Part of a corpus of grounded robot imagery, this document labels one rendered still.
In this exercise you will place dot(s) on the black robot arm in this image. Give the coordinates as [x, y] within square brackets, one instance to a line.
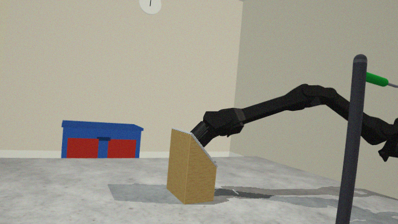
[231, 121]

